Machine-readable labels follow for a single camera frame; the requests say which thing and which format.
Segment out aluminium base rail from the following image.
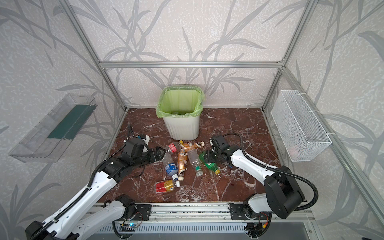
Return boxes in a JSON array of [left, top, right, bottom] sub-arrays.
[[98, 202, 315, 235]]

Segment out white wire mesh basket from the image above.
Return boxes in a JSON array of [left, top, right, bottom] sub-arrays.
[[271, 90, 332, 162]]

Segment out red yellow label bottle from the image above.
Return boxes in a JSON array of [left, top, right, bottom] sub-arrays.
[[155, 180, 176, 194]]

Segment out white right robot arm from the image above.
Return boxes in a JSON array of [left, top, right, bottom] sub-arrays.
[[208, 135, 305, 219]]

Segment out green bin liner bag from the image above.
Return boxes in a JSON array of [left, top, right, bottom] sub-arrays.
[[156, 85, 205, 118]]

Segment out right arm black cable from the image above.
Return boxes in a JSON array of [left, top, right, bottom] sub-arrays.
[[221, 132, 319, 211]]

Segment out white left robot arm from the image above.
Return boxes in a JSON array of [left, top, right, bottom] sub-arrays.
[[25, 138, 167, 240]]

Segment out green soda bottle yellow cap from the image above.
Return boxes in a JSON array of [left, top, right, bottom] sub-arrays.
[[199, 150, 221, 175]]

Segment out clear bottle blue label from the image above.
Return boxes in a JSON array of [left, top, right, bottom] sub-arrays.
[[162, 153, 180, 188]]

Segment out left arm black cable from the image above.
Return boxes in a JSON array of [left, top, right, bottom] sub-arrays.
[[29, 122, 136, 240]]

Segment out clear acrylic wall shelf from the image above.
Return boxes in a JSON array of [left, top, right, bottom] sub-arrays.
[[9, 94, 98, 163]]

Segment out aluminium frame profiles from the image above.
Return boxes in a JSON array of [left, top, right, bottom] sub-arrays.
[[59, 1, 384, 224]]

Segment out orange tea bottle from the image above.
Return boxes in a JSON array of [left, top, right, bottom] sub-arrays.
[[179, 142, 205, 153]]

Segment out clear bottle pink label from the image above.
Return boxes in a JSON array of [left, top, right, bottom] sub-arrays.
[[165, 143, 180, 155]]

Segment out green circuit board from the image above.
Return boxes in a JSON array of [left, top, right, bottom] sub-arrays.
[[118, 222, 142, 232]]

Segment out brown coffee bottle lying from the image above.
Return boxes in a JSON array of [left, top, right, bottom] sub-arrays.
[[178, 151, 188, 181]]

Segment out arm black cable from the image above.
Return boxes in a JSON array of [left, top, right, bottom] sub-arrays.
[[221, 132, 319, 211], [29, 122, 136, 240]]

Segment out clear bottle green label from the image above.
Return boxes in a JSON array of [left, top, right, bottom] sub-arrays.
[[187, 149, 203, 177]]

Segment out white plastic trash bin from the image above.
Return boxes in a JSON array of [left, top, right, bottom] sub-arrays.
[[163, 116, 200, 141]]

